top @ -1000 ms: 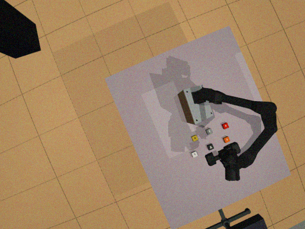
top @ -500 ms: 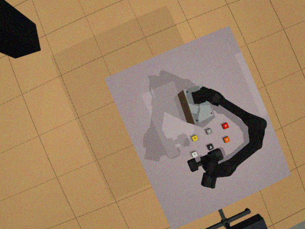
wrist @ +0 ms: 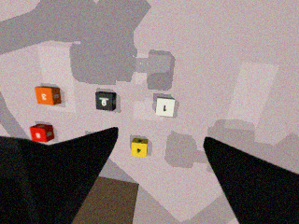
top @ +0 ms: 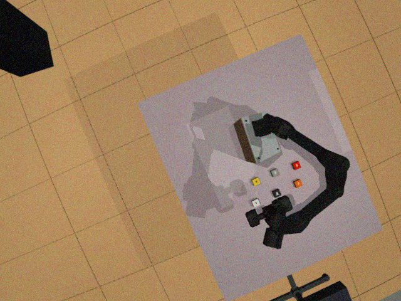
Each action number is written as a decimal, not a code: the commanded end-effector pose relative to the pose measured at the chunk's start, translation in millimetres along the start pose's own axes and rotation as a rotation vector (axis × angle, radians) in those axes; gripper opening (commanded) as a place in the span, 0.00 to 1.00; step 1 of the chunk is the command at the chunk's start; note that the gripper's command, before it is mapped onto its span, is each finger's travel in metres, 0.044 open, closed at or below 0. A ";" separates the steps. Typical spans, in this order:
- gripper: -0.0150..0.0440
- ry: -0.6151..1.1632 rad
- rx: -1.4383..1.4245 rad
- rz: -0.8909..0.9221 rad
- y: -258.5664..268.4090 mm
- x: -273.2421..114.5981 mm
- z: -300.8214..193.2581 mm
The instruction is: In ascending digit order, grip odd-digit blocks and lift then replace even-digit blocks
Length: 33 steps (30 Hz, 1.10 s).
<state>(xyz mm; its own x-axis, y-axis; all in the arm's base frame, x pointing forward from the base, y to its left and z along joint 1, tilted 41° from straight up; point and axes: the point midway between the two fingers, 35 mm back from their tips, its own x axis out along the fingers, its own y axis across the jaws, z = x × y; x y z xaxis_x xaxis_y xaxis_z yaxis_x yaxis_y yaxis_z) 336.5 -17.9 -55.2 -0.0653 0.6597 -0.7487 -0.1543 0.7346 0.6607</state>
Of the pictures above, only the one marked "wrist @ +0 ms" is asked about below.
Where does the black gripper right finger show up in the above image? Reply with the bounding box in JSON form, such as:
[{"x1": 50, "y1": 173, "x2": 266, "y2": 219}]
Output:
[{"x1": 203, "y1": 137, "x2": 299, "y2": 224}]

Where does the red block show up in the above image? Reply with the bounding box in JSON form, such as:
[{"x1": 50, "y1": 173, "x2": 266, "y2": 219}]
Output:
[{"x1": 30, "y1": 124, "x2": 54, "y2": 143}]

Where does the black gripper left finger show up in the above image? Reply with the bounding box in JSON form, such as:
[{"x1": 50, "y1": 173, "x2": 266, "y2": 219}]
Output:
[{"x1": 0, "y1": 127, "x2": 119, "y2": 224}]

